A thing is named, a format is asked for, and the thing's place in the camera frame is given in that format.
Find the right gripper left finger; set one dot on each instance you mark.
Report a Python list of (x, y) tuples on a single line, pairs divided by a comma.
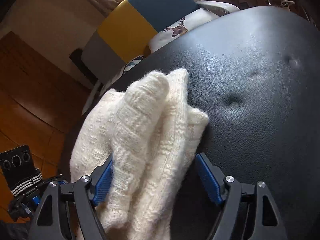
[(52, 218)]

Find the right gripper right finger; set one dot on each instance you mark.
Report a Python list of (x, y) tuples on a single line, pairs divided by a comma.
[(247, 211)]

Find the cream knitted sweater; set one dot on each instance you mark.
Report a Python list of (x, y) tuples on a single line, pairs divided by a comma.
[(152, 134)]

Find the brown wooden wardrobe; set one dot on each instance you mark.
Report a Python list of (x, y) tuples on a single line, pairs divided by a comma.
[(39, 103)]

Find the geometric pattern cushion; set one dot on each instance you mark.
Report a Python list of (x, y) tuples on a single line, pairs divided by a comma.
[(132, 63)]

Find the yellow blue grey sofa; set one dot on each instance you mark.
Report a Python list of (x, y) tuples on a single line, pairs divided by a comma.
[(127, 30)]

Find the deer print cushion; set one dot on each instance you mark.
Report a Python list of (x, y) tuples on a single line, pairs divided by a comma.
[(181, 27)]

